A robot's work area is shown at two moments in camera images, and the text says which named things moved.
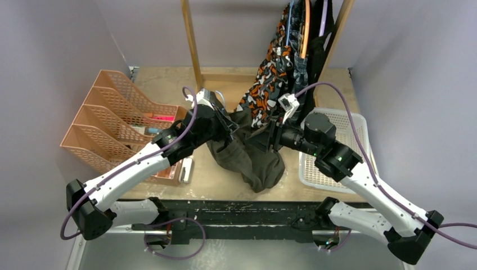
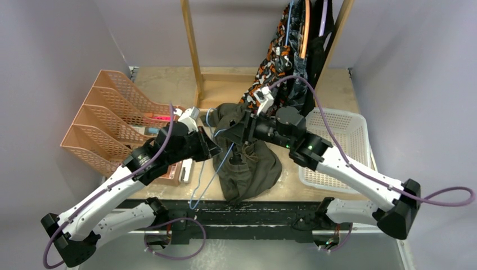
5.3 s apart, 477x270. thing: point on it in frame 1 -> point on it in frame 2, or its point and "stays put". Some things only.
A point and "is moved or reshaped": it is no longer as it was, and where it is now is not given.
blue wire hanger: (223, 99) -> (192, 203)
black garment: (315, 49) stays put
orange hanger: (305, 31) stays put
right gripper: (261, 140) -> (255, 120)
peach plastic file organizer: (113, 123) stays put
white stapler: (185, 170) stays put
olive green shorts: (249, 157) is moved or reshaped
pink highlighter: (172, 118) stays put
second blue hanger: (289, 21) stays put
